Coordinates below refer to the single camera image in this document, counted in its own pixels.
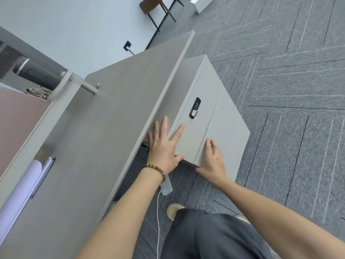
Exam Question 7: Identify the black combination lock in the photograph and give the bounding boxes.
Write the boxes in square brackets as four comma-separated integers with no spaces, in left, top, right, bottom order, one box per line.
[190,97,201,119]

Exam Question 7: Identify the grey metal partition bracket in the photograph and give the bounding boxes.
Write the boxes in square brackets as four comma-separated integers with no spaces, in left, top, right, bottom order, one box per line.
[47,71,98,102]

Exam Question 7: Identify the brown beaded bracelet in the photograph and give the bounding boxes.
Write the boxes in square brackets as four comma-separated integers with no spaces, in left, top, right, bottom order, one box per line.
[141,163,166,183]

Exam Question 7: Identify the pink partition panel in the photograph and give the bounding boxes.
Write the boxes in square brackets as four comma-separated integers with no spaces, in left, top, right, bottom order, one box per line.
[0,86,53,181]

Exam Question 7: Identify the grey trousers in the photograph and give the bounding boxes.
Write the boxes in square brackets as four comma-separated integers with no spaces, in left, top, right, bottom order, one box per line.
[161,208,273,259]

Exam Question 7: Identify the brown furry object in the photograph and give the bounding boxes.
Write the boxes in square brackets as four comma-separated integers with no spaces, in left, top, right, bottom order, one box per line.
[25,87,52,100]

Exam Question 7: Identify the beige left shoe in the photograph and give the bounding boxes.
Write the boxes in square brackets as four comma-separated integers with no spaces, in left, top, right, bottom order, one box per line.
[166,203,187,222]

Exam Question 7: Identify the black cylinder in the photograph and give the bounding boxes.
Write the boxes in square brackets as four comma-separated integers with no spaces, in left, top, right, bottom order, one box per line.
[12,58,65,91]

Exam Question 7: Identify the white power strip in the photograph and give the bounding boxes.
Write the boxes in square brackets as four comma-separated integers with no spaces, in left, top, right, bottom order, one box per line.
[160,174,173,197]

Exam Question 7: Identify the black wall socket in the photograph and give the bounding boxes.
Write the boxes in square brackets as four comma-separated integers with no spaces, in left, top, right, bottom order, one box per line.
[123,40,135,56]

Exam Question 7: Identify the person's left hand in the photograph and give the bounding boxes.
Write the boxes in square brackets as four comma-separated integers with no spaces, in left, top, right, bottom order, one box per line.
[147,116,186,176]

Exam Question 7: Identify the white box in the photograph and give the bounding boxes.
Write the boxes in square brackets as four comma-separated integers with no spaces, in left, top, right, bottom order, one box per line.
[190,0,217,14]

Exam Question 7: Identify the brown chair with black legs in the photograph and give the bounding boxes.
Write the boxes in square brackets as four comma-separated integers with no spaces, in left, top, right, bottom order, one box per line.
[139,0,185,50]

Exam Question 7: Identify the white paper roll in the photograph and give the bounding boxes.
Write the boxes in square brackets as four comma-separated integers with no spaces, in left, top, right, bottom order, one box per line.
[0,156,54,235]

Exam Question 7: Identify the grey drawer cabinet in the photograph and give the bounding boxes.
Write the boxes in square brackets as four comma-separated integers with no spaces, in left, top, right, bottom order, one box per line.
[167,54,250,182]

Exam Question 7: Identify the white power cable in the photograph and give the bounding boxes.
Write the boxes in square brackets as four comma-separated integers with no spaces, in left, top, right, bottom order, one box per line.
[155,192,163,259]

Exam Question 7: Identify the person's right forearm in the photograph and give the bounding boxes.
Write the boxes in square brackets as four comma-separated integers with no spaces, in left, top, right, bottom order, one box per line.
[222,177,345,259]

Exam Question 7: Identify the person's left forearm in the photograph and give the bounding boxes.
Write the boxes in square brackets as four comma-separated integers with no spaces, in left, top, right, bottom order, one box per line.
[75,168,165,259]

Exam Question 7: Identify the person's right hand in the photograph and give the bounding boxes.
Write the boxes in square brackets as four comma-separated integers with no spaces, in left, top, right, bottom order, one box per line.
[195,137,230,184]

